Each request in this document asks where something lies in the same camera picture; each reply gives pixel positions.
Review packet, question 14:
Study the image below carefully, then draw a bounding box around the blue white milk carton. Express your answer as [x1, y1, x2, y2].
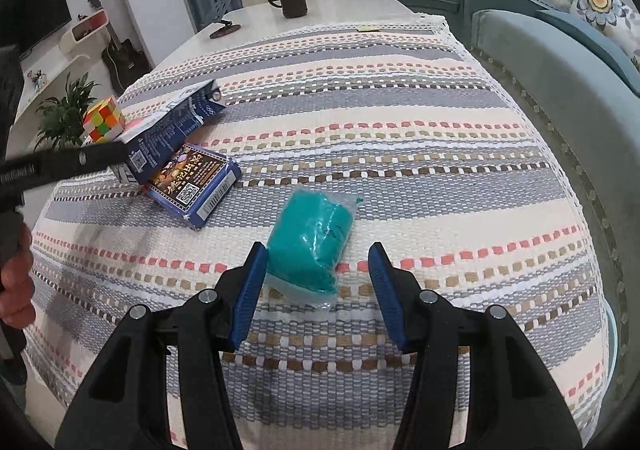
[111, 79, 226, 184]

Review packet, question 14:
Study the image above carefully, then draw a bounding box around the teal packet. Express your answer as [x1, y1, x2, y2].
[266, 189, 363, 310]

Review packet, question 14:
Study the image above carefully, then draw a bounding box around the light blue trash basket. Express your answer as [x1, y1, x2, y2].
[604, 300, 618, 372]

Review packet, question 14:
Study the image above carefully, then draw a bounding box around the person's left hand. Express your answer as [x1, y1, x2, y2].
[0, 223, 36, 329]

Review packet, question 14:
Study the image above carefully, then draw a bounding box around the green potted plant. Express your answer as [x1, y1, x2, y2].
[34, 72, 98, 150]

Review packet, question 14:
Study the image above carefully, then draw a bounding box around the colourful puzzle cube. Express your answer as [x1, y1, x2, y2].
[82, 95, 125, 143]

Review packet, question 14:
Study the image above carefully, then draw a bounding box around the black guitar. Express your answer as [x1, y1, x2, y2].
[101, 23, 151, 96]

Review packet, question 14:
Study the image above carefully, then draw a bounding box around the black television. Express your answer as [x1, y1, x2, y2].
[1, 0, 72, 58]

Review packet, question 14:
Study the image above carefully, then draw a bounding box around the blue card box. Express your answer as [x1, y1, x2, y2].
[145, 143, 242, 230]

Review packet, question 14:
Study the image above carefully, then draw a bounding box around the small dark dish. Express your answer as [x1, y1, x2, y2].
[209, 20, 241, 39]

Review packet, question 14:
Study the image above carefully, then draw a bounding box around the teal fabric sofa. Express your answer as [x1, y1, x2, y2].
[398, 0, 639, 420]

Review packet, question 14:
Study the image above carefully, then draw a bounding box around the floral sofa cushion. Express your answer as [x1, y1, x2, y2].
[570, 0, 640, 68]

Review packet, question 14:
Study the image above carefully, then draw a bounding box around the white wall shelf unit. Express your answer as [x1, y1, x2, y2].
[15, 0, 112, 121]

